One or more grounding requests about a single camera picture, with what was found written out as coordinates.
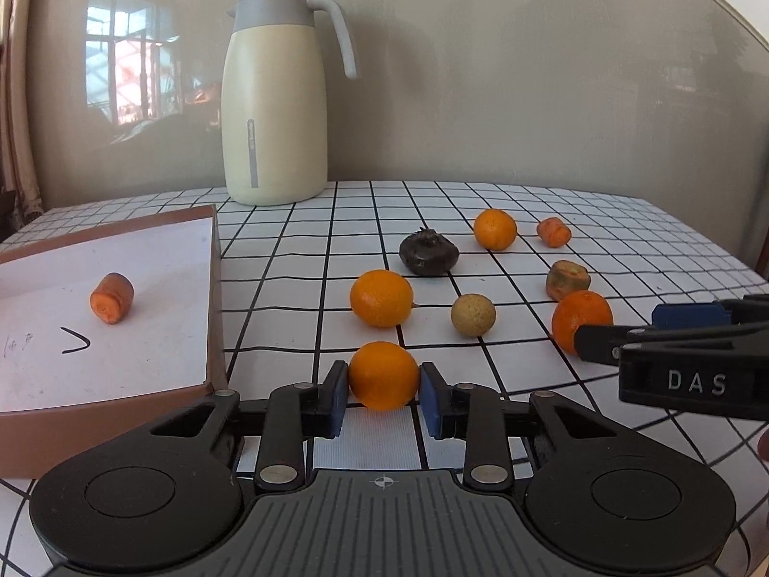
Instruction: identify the dark water chestnut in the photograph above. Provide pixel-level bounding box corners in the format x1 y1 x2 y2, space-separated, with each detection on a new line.
399 226 461 277

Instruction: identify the beige round fruit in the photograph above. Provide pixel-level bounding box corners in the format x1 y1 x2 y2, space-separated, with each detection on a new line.
451 293 497 338

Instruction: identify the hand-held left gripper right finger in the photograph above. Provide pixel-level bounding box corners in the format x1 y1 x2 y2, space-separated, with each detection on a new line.
419 362 620 492

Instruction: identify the beige curtain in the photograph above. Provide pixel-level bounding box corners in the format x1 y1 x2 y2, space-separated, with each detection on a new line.
0 0 46 229

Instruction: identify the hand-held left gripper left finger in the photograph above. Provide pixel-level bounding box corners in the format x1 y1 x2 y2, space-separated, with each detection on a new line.
150 362 349 492

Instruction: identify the cream thermos jug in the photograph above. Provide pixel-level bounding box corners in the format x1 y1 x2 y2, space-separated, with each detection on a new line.
220 0 360 206

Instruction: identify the orange carrot piece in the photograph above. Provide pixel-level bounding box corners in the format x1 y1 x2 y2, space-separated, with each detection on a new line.
90 272 134 326
536 217 571 249

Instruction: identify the greenish carrot piece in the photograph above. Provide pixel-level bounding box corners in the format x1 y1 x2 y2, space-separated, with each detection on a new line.
546 260 592 302

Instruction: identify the brown cardboard box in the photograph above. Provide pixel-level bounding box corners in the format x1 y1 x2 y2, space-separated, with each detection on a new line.
0 204 229 478

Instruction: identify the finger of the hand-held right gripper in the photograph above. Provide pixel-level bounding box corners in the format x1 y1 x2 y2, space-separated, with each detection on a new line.
573 325 662 369
652 296 769 333

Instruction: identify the small orange mandarin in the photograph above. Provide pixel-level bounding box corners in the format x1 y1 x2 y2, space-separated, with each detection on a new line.
348 341 420 413

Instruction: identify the white checked tablecloth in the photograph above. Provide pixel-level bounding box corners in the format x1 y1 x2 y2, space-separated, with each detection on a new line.
0 180 769 577

